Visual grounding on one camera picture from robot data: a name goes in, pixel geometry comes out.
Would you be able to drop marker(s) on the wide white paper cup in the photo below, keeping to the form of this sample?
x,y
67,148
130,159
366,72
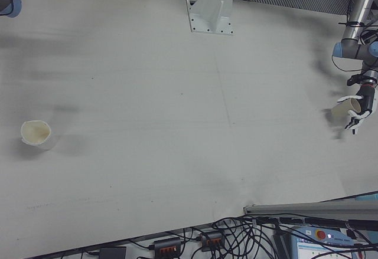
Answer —
x,y
35,132

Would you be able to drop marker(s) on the black orange usb hub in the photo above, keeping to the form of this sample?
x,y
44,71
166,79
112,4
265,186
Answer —
x,y
166,245
212,240

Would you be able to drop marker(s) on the teach pendant with red button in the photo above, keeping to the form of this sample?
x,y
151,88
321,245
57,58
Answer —
x,y
325,238

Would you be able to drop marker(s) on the aluminium profile rail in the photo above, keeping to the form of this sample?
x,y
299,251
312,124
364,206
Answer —
x,y
295,208

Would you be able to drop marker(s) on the slim beige paper cup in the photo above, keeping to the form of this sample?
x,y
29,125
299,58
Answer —
x,y
342,111

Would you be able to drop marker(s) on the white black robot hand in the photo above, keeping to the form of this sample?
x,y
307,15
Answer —
x,y
367,102

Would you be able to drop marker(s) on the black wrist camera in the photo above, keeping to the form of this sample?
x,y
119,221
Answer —
x,y
355,80

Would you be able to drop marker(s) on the black power adapter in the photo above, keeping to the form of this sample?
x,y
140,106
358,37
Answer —
x,y
112,253

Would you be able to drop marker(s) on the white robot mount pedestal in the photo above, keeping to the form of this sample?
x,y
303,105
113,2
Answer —
x,y
211,11

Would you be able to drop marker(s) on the light blue plastic bin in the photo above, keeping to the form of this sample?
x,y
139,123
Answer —
x,y
367,197

